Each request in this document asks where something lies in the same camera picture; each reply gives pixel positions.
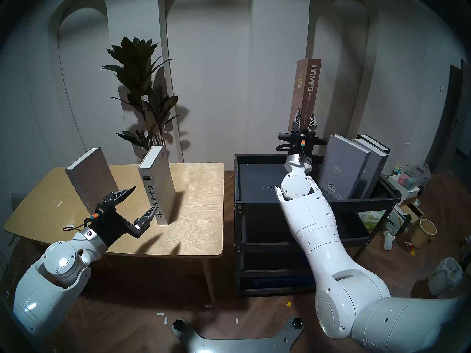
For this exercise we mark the grey metal robot base plate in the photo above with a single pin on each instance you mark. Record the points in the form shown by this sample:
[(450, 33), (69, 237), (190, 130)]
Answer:
[(235, 345)]

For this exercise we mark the small white bottle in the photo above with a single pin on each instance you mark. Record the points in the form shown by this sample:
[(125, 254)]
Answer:
[(389, 242)]

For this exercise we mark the yellow round bucket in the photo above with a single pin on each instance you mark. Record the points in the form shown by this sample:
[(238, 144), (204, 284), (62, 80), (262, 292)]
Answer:
[(423, 234)]

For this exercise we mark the black metal shelf cart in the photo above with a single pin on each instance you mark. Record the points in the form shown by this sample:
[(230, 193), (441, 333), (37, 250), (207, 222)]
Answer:
[(261, 175)]

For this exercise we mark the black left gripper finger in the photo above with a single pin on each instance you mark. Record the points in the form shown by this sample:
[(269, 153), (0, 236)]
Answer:
[(146, 218), (117, 197)]

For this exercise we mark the light wooden table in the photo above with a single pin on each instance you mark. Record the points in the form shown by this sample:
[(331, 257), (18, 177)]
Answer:
[(198, 223)]

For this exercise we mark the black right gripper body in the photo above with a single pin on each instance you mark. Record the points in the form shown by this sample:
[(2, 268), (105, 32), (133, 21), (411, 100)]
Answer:
[(301, 144)]

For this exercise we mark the grey Special Issue book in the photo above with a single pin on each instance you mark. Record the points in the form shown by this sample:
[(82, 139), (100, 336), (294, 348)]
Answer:
[(92, 175)]

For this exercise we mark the grey ianra book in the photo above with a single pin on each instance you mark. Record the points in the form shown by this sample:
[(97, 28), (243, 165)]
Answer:
[(375, 168)]

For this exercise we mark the white square box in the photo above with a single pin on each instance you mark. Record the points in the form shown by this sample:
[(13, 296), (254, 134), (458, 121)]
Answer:
[(403, 188)]

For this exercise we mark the dark door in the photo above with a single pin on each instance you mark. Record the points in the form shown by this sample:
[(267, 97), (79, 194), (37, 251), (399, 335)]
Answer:
[(450, 117)]

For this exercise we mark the black Century book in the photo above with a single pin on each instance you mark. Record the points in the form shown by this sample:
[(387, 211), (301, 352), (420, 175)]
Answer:
[(373, 141)]

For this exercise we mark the tall green potted plant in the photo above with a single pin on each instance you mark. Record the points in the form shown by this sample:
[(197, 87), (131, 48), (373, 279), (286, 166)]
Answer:
[(134, 61)]

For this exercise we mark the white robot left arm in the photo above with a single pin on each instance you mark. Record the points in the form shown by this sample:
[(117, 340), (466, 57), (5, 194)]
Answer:
[(55, 275)]

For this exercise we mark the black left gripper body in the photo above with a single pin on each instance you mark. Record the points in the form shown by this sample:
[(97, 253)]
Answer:
[(110, 227)]

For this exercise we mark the clear plastic storage box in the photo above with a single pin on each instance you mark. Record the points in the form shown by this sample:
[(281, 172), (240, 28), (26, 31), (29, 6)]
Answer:
[(415, 175)]

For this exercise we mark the black star knob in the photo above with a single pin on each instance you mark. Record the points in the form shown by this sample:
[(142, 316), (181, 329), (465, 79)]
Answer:
[(179, 325), (297, 323)]

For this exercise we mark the brown Homes book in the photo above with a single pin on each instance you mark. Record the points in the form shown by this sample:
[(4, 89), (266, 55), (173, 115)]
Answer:
[(305, 87)]

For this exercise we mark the small red yellow object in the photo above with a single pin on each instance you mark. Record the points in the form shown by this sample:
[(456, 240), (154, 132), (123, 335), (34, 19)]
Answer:
[(410, 247)]

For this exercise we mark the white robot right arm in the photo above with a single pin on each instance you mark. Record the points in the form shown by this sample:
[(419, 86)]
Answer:
[(323, 245)]

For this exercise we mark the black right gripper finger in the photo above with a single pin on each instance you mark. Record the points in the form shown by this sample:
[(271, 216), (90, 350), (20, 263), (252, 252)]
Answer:
[(295, 123), (312, 125)]

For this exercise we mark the white bin with bag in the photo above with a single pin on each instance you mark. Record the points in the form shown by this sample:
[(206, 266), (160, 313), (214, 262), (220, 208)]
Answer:
[(445, 277)]

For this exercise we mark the white Arietta book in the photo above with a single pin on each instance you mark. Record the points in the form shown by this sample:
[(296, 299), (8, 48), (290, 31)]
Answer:
[(162, 179)]

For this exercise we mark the light green plastic bag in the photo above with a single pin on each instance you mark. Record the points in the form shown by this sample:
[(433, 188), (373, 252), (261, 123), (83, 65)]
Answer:
[(371, 220)]

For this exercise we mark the green and white carton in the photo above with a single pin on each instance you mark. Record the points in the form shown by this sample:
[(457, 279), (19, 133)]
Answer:
[(396, 220)]

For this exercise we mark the brown cardboard box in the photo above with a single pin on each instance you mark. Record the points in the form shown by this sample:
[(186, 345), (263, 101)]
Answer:
[(414, 210)]

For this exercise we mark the grey Discontent book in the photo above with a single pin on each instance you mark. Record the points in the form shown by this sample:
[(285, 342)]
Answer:
[(342, 164)]

